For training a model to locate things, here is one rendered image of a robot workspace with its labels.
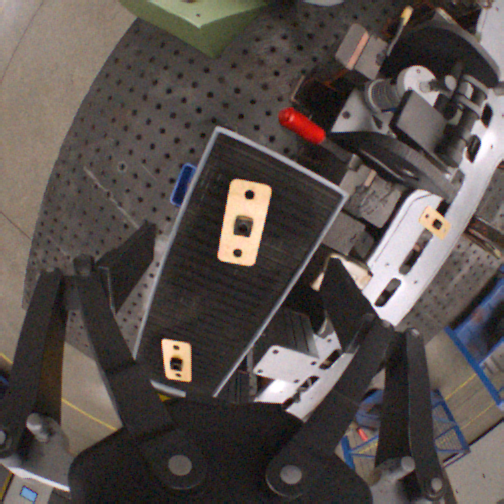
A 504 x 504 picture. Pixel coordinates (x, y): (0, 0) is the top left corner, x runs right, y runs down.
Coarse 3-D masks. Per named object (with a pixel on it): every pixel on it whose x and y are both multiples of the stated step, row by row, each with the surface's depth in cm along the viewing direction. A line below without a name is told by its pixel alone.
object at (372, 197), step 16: (304, 144) 64; (304, 160) 57; (320, 160) 47; (336, 160) 36; (336, 176) 34; (352, 176) 31; (368, 176) 31; (352, 192) 32; (368, 192) 32; (384, 192) 32; (352, 208) 33; (368, 208) 33; (384, 208) 33
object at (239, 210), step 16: (240, 192) 24; (256, 192) 24; (240, 208) 24; (256, 208) 24; (224, 224) 25; (256, 224) 25; (224, 240) 26; (240, 240) 26; (256, 240) 26; (224, 256) 27; (240, 256) 27
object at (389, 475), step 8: (384, 464) 6; (392, 464) 6; (400, 464) 5; (408, 464) 5; (376, 472) 6; (384, 472) 6; (392, 472) 5; (400, 472) 5; (408, 472) 5; (368, 480) 6; (376, 480) 6; (384, 480) 5; (392, 480) 5; (400, 480) 5; (376, 488) 5; (384, 488) 5; (392, 488) 5; (400, 488) 5; (376, 496) 5; (384, 496) 5; (392, 496) 5; (400, 496) 5
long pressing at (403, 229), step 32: (480, 32) 23; (480, 128) 33; (480, 160) 35; (416, 192) 39; (480, 192) 38; (416, 224) 42; (384, 256) 44; (416, 288) 47; (320, 352) 54; (288, 384) 59; (320, 384) 60
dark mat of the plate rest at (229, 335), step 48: (240, 144) 22; (288, 192) 24; (336, 192) 24; (192, 240) 26; (288, 240) 26; (192, 288) 29; (240, 288) 28; (144, 336) 32; (192, 336) 32; (240, 336) 31; (192, 384) 36
